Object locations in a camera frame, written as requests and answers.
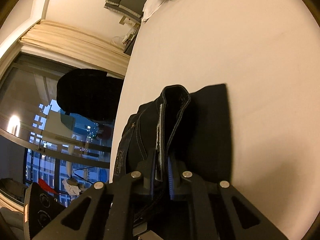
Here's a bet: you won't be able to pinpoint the black denim pants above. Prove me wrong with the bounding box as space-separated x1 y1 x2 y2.
112 83 233 240

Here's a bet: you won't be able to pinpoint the large night window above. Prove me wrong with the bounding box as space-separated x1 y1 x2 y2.
1 53 123 206

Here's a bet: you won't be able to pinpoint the beige curtain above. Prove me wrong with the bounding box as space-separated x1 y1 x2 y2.
20 20 130 77

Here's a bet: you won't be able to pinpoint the dark nightstand with clutter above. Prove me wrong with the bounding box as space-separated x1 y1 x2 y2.
111 16 140 56

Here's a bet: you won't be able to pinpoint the white bed sheet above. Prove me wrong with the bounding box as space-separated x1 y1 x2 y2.
111 0 319 239

